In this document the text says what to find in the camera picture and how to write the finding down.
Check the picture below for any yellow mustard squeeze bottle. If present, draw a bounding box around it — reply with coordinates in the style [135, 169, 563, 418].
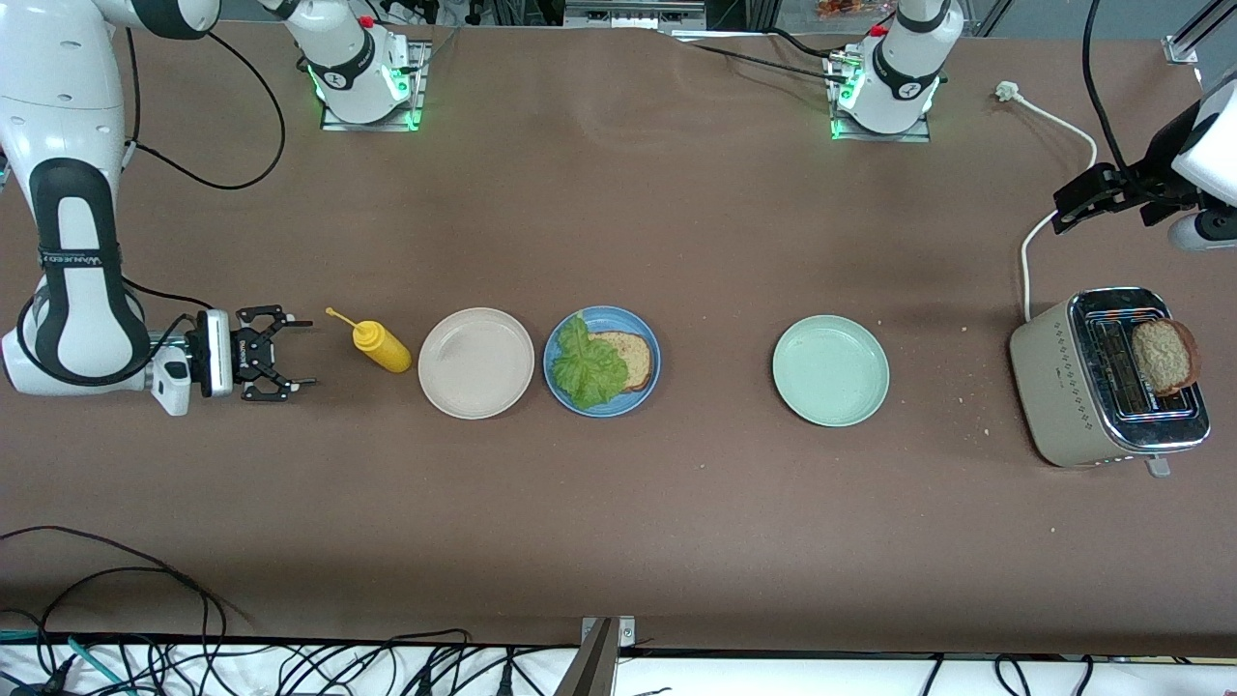
[326, 307, 413, 374]

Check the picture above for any teal cable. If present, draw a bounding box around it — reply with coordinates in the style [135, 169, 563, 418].
[0, 628, 136, 696]

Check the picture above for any black cable on table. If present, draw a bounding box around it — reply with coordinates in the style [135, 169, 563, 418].
[667, 27, 856, 88]

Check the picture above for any green lettuce leaf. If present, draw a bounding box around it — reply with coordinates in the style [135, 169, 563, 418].
[551, 313, 630, 410]

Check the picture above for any brown bread slice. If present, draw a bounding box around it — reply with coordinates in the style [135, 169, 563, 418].
[1131, 317, 1202, 397]
[590, 331, 654, 393]

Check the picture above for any black looped floor cable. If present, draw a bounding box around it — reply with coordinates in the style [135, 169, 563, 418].
[0, 525, 229, 696]

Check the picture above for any mint green round plate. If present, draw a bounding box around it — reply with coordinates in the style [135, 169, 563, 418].
[772, 314, 891, 428]

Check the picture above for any beige chrome toaster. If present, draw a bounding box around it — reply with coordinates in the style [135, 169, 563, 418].
[1009, 286, 1212, 478]

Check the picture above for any blue round plate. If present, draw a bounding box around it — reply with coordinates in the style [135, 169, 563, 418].
[543, 305, 662, 419]

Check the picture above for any metal table edge bracket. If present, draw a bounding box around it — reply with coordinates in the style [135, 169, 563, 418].
[553, 616, 639, 696]

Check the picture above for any aluminium corner profile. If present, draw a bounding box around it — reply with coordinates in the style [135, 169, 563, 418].
[1163, 0, 1237, 67]

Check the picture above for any white shelf below table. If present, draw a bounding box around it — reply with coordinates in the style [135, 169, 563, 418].
[0, 640, 1237, 696]

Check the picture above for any white toaster power cord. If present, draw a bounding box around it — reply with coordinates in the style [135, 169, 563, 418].
[995, 82, 1100, 322]

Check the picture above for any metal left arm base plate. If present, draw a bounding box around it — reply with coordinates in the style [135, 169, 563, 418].
[829, 48, 934, 144]

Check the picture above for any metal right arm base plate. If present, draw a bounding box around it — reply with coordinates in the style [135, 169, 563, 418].
[319, 39, 429, 132]

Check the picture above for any beige round plate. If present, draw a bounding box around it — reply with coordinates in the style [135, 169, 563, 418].
[417, 307, 535, 421]

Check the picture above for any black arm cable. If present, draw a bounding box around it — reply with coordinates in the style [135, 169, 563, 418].
[121, 27, 288, 191]
[1080, 0, 1132, 173]

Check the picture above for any aluminium frame bar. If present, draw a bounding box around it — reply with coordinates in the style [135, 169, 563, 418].
[563, 0, 708, 30]

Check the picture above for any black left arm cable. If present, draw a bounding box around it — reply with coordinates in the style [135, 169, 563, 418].
[1080, 0, 1132, 173]

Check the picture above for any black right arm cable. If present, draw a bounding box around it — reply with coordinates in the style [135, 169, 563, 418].
[121, 27, 288, 191]

